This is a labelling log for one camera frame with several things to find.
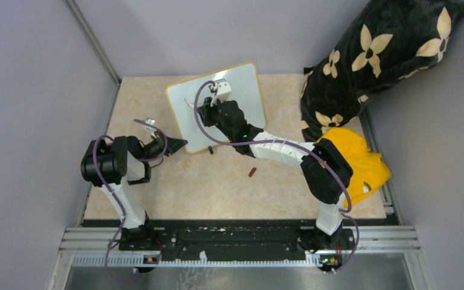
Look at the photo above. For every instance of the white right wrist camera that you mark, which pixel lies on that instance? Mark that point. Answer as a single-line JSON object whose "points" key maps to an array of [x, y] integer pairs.
{"points": [[221, 91]]}

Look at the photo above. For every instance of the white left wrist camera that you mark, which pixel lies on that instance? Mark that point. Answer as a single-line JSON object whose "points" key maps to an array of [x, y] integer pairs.
{"points": [[149, 123]]}

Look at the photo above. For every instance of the yellow framed whiteboard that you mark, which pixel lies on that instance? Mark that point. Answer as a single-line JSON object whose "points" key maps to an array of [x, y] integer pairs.
{"points": [[245, 90]]}

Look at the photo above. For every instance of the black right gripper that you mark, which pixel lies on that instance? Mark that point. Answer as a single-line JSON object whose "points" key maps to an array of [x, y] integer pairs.
{"points": [[206, 110]]}

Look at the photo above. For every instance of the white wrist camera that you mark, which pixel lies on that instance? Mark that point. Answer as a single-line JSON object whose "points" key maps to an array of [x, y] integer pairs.
{"points": [[149, 123], [221, 91]]}

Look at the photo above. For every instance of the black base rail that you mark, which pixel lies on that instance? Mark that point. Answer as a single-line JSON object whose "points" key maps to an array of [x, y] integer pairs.
{"points": [[224, 240]]}

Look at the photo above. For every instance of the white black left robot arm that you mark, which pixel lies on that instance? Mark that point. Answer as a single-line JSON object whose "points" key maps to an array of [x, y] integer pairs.
{"points": [[115, 167]]}

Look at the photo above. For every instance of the black floral pillow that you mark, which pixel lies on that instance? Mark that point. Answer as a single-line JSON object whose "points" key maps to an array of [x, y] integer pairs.
{"points": [[387, 42]]}

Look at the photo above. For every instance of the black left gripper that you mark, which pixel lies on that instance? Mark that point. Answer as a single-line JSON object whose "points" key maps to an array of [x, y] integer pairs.
{"points": [[173, 144]]}

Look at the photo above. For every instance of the red marker cap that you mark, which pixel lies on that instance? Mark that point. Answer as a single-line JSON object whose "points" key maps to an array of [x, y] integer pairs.
{"points": [[251, 173]]}

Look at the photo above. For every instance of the yellow cloth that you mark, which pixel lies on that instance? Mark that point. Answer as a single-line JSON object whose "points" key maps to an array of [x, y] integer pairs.
{"points": [[370, 173]]}

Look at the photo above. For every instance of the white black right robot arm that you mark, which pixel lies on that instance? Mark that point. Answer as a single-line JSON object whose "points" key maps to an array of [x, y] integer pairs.
{"points": [[325, 169]]}

